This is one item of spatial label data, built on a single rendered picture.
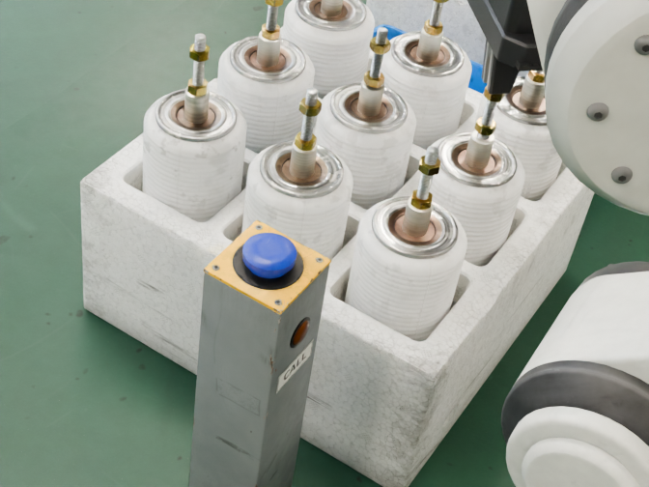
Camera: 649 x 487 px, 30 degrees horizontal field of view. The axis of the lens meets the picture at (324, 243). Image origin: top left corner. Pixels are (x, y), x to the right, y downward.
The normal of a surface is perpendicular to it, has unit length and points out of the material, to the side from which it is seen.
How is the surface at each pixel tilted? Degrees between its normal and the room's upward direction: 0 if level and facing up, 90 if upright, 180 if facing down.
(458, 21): 90
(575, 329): 46
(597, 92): 93
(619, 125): 93
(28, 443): 0
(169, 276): 90
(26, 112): 0
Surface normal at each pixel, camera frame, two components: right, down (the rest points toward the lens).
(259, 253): 0.12, -0.72
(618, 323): -0.43, -0.83
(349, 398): -0.54, 0.54
